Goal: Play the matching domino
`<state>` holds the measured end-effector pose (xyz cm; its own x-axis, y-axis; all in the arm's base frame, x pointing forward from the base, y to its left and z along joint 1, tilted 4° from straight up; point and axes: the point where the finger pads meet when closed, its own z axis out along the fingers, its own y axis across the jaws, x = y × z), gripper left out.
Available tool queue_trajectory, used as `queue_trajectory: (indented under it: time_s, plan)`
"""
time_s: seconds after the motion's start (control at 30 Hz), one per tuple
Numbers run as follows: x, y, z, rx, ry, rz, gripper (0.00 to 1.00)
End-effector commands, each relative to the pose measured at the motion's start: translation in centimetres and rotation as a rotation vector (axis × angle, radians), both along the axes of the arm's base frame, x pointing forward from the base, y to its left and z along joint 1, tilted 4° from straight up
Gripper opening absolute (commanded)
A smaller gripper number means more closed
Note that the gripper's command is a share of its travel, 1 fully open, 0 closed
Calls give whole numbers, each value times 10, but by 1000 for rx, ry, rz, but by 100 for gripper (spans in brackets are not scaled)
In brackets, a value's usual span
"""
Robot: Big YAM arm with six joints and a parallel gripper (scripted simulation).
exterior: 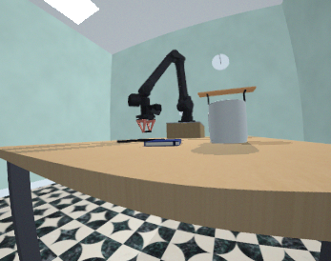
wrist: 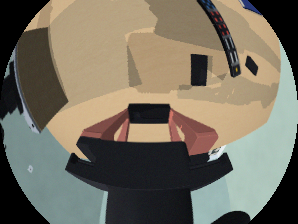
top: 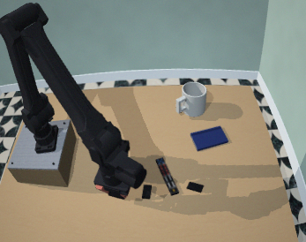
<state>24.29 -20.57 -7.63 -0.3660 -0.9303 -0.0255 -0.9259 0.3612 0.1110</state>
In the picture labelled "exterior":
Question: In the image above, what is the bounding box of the dark blue flat rectangular pad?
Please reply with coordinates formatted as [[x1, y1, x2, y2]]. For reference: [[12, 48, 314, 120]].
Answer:
[[144, 139, 181, 147]]

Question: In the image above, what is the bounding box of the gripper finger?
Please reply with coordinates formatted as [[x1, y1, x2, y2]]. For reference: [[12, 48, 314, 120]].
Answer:
[[146, 120, 155, 131], [136, 119, 147, 132]]

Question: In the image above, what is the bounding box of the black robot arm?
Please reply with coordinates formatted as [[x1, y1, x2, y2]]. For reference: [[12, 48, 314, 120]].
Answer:
[[128, 50, 196, 122]]

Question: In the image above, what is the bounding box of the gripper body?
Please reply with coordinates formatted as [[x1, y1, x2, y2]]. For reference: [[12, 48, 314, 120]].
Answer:
[[136, 110, 155, 120]]

